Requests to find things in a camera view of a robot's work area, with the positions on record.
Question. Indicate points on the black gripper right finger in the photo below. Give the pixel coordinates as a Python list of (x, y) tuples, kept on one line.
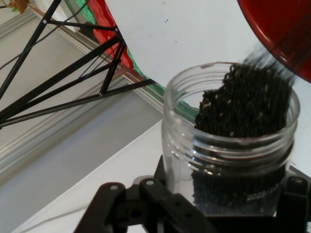
[(296, 206)]

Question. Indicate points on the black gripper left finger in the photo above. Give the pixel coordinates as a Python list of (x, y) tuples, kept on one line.
[(145, 206)]

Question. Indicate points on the clear plastic jar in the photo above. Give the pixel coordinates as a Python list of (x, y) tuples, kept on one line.
[(177, 109)]

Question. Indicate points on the black seeds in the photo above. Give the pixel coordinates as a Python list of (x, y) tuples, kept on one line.
[(243, 109)]

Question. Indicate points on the black tripod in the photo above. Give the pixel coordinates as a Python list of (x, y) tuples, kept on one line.
[(116, 90)]

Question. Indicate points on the red bowl black rim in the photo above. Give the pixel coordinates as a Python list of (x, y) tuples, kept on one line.
[(286, 29)]

